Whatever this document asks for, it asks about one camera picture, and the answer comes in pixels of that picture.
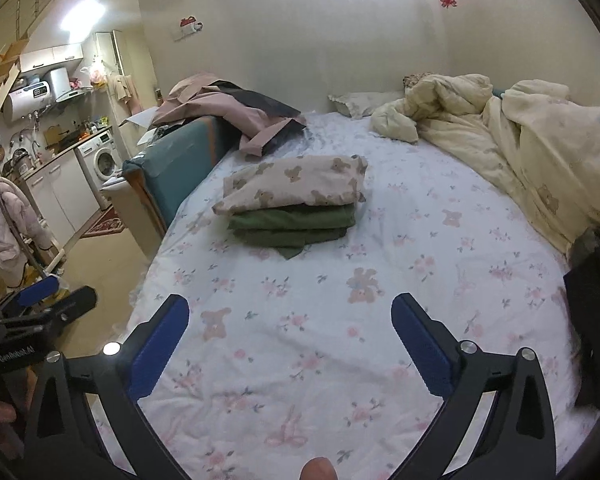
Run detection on folded green clothes stack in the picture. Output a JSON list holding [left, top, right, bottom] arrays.
[[227, 204, 356, 259]]

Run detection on red patterned floor rug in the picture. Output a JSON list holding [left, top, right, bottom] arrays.
[[81, 206, 125, 238]]

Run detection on black garment at bedside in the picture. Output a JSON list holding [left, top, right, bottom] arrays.
[[564, 226, 600, 410]]

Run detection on white water heater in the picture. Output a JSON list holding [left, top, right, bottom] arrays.
[[3, 80, 53, 124]]

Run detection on pink bear print pants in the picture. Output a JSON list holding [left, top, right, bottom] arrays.
[[212, 155, 368, 216]]

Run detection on white pillow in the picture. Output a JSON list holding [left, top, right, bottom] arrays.
[[328, 91, 403, 119]]

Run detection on pink coat on rack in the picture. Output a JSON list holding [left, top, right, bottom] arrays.
[[0, 177, 53, 287]]

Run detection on cream rumpled duvet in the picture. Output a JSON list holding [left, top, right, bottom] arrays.
[[370, 74, 600, 252]]

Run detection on right hand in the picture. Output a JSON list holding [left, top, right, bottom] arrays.
[[299, 457, 338, 480]]

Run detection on white kitchen cabinet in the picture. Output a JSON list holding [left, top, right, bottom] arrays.
[[24, 150, 99, 247]]

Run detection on white washing machine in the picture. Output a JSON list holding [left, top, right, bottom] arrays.
[[74, 127, 122, 210]]

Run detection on white floral bed sheet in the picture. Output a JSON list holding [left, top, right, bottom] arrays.
[[130, 114, 597, 479]]

